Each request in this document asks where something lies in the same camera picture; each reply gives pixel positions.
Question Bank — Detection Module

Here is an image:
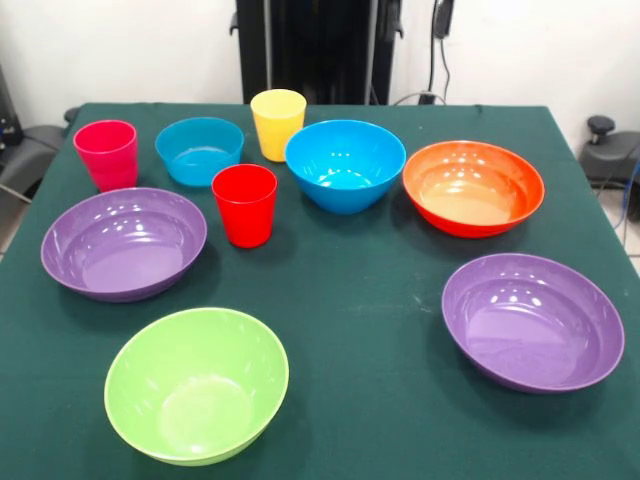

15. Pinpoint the large blue plastic bowl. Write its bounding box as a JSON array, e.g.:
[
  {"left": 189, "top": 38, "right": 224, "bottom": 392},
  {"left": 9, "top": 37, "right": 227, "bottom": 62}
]
[{"left": 284, "top": 119, "right": 408, "bottom": 215}]

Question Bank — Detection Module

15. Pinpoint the yellow plastic cup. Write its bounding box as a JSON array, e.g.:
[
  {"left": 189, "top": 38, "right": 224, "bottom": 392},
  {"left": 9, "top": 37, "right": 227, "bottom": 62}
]
[{"left": 249, "top": 88, "right": 307, "bottom": 163}]

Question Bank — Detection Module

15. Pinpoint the orange plastic bowl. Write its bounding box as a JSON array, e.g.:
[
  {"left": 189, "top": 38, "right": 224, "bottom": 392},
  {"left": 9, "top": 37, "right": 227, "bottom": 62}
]
[{"left": 402, "top": 140, "right": 546, "bottom": 239}]

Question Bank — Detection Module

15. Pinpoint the dark green tablecloth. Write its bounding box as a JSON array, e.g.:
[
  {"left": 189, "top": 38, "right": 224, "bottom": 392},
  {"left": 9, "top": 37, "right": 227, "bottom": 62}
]
[{"left": 0, "top": 102, "right": 640, "bottom": 480}]

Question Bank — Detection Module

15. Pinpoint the red plastic cup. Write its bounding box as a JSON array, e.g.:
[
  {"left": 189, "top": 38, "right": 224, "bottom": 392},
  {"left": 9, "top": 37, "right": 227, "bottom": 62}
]
[{"left": 211, "top": 163, "right": 279, "bottom": 249}]

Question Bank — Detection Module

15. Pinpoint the small teal plastic bowl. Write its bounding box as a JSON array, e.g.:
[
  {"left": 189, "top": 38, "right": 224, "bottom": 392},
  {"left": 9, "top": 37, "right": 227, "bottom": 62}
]
[{"left": 154, "top": 116, "right": 246, "bottom": 188}]

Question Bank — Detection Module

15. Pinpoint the purple plastic bowl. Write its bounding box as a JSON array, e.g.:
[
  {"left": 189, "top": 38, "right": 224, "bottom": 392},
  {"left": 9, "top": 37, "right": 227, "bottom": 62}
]
[
  {"left": 441, "top": 253, "right": 626, "bottom": 395},
  {"left": 40, "top": 187, "right": 209, "bottom": 304}
]

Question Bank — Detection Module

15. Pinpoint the green plastic bowl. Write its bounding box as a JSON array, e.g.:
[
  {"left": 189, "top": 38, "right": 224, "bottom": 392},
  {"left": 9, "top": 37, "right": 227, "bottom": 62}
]
[{"left": 103, "top": 307, "right": 291, "bottom": 468}]

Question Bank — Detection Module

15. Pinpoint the pink plastic cup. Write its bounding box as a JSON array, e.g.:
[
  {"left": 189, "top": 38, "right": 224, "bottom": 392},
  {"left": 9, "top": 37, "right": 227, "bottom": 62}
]
[{"left": 72, "top": 119, "right": 139, "bottom": 193}]

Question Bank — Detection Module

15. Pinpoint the grey equipment base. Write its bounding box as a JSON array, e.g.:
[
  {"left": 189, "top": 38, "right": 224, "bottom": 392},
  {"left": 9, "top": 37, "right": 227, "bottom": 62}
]
[{"left": 0, "top": 64, "right": 67, "bottom": 201}]

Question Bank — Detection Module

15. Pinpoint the black wall cable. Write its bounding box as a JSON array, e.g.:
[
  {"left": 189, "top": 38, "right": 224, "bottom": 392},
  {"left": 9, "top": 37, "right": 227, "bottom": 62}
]
[{"left": 422, "top": 34, "right": 451, "bottom": 106}]

